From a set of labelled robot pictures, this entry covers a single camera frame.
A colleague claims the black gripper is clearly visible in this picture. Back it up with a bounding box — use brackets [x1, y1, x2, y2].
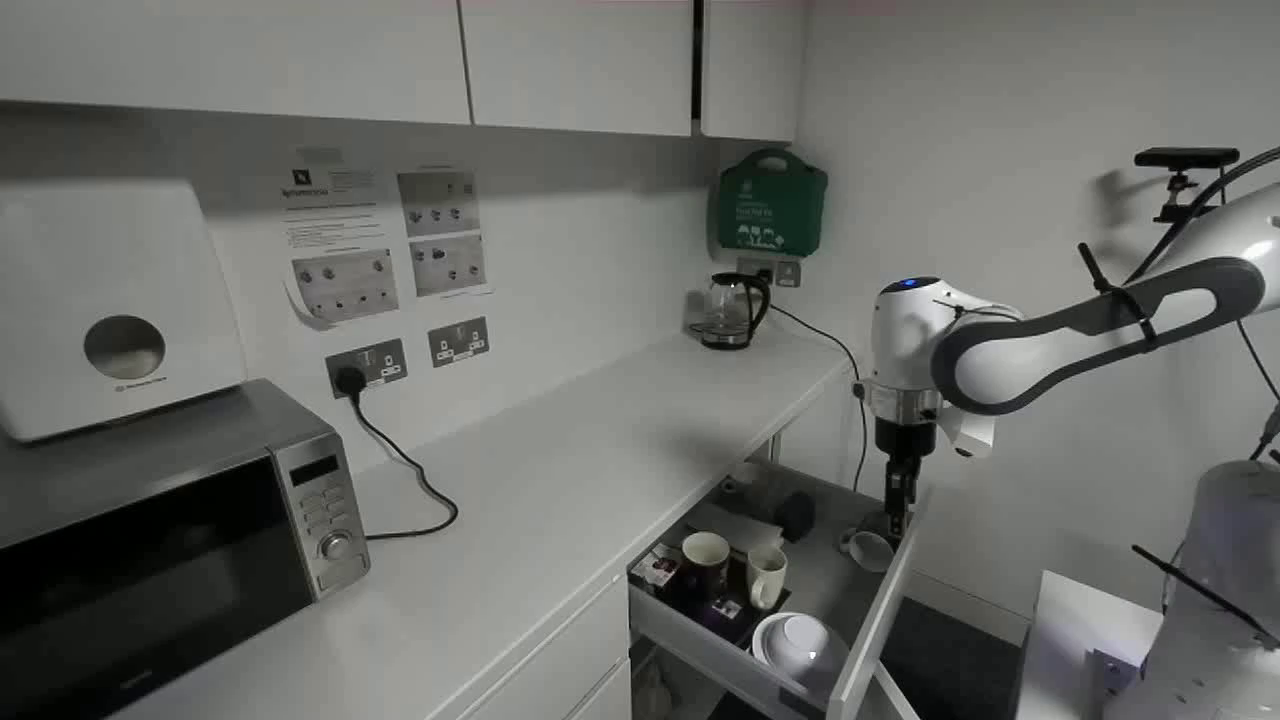
[870, 413, 941, 538]

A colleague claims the black mug white interior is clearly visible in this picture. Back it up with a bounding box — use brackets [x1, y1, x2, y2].
[675, 528, 736, 600]

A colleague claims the white robot base table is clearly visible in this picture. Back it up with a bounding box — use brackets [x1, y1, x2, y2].
[1012, 568, 1167, 720]

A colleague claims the grey kitchen drawer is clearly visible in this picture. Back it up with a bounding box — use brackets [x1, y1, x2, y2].
[625, 456, 936, 720]

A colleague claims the white base cabinet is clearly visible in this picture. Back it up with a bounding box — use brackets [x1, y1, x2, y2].
[437, 571, 639, 720]

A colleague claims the white ceramic bowl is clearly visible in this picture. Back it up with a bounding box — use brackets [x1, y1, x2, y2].
[749, 606, 832, 680]

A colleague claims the black box with purple print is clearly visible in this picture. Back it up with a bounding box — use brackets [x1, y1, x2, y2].
[650, 535, 791, 653]

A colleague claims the small white printed box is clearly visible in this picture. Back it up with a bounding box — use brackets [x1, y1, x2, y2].
[627, 538, 681, 590]

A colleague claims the green first aid box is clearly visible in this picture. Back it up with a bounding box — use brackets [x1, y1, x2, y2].
[705, 142, 832, 260]

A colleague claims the small printed picture sheet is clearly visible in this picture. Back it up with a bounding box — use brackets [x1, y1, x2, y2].
[393, 164, 483, 241]
[407, 231, 491, 300]

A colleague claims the large white instruction sheet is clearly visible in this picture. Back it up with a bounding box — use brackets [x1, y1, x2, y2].
[276, 159, 404, 331]

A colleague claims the silver microwave oven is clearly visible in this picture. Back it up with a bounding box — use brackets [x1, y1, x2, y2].
[0, 377, 377, 720]

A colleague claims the white paper towel dispenser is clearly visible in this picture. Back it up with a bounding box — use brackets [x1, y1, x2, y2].
[0, 174, 249, 449]

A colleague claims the black kettle power cable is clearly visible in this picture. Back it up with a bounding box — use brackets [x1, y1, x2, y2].
[765, 295, 870, 494]

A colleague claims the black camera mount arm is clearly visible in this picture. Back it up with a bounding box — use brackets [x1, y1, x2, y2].
[1153, 167, 1237, 229]

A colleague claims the black bar camera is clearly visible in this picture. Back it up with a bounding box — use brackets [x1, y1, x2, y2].
[1131, 142, 1244, 172]

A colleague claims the white wall cabinet door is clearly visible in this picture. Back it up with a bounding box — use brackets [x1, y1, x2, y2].
[694, 0, 806, 142]
[0, 0, 471, 128]
[457, 0, 694, 139]

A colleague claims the empty double wall socket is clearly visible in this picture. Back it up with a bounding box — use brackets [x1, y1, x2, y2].
[424, 311, 491, 372]

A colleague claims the black microwave power cable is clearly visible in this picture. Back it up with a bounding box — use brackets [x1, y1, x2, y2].
[331, 363, 462, 542]

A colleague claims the wall socket with plug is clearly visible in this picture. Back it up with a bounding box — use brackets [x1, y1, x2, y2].
[322, 334, 413, 399]

